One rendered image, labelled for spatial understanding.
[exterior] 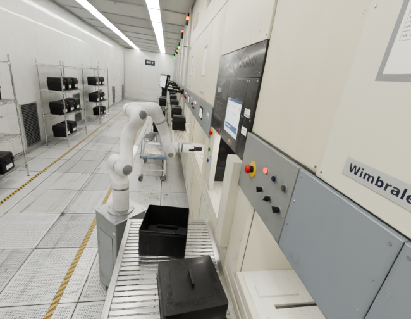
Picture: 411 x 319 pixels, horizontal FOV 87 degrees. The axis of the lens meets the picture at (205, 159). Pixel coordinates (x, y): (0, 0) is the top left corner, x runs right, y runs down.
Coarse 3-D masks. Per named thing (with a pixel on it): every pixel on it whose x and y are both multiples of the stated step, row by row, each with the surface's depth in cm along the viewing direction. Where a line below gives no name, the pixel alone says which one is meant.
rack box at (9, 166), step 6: (0, 156) 301; (6, 156) 310; (12, 156) 321; (0, 162) 300; (6, 162) 308; (12, 162) 323; (0, 168) 303; (6, 168) 311; (12, 168) 325; (0, 174) 306
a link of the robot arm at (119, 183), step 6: (114, 156) 155; (108, 162) 155; (108, 168) 157; (114, 174) 158; (114, 180) 156; (120, 180) 156; (126, 180) 159; (114, 186) 155; (120, 186) 155; (126, 186) 159
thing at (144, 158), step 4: (144, 144) 415; (148, 144) 426; (152, 144) 428; (160, 144) 434; (144, 148) 401; (148, 148) 403; (152, 148) 407; (144, 152) 382; (164, 152) 388; (144, 156) 364; (148, 156) 365; (152, 156) 367; (156, 156) 368; (160, 156) 370; (164, 156) 373; (144, 160) 455; (164, 160) 375; (164, 164) 377; (164, 168) 380; (140, 172) 374; (164, 172) 383; (140, 176) 374; (164, 176) 384; (140, 180) 375
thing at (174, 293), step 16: (208, 256) 120; (160, 272) 106; (176, 272) 108; (192, 272) 109; (208, 272) 110; (160, 288) 101; (176, 288) 99; (192, 288) 100; (208, 288) 101; (160, 304) 100; (176, 304) 92; (192, 304) 93; (208, 304) 94; (224, 304) 95
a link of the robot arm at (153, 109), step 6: (132, 102) 155; (138, 102) 156; (150, 102) 157; (144, 108) 155; (150, 108) 155; (156, 108) 157; (150, 114) 158; (156, 114) 159; (162, 114) 163; (156, 120) 163; (162, 120) 164
